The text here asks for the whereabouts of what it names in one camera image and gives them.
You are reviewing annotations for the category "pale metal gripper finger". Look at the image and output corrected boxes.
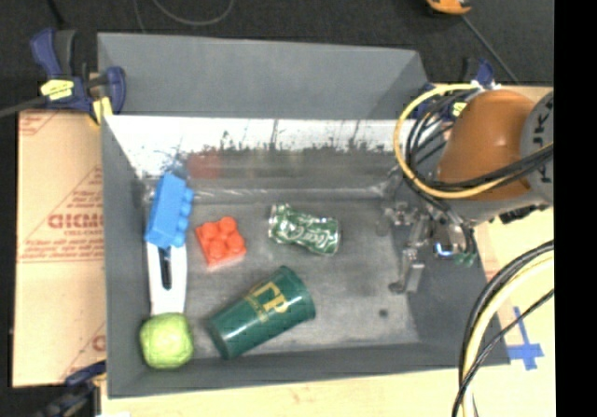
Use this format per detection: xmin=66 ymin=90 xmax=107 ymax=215
xmin=388 ymin=246 xmax=426 ymax=295
xmin=376 ymin=202 xmax=417 ymax=239

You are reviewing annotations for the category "grey metal bin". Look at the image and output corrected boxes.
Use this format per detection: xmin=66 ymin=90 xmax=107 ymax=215
xmin=96 ymin=32 xmax=509 ymax=397

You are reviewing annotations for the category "crushed green drink can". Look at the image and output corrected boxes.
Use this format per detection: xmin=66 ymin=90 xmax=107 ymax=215
xmin=268 ymin=202 xmax=341 ymax=257

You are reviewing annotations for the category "dark green cup, gold print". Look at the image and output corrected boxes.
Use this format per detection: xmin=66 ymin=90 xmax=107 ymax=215
xmin=205 ymin=265 xmax=317 ymax=361

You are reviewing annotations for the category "orange-red toy brick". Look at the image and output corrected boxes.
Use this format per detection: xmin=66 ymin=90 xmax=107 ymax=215
xmin=194 ymin=215 xmax=248 ymax=270

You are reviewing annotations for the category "blue toy brick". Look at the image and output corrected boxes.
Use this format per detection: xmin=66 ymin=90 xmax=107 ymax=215
xmin=143 ymin=172 xmax=195 ymax=249

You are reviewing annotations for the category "white flat tool, black slot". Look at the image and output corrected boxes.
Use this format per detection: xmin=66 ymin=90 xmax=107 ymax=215
xmin=146 ymin=241 xmax=188 ymax=316

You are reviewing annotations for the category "light green ball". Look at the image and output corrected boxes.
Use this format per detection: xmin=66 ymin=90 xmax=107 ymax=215
xmin=138 ymin=312 xmax=195 ymax=370

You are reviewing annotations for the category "brown cardboard board, red print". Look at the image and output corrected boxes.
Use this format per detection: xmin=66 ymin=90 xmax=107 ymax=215
xmin=11 ymin=109 xmax=109 ymax=388

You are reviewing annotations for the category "black cylinder on white bracket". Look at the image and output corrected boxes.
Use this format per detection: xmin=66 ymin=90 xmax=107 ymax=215
xmin=497 ymin=205 xmax=537 ymax=225

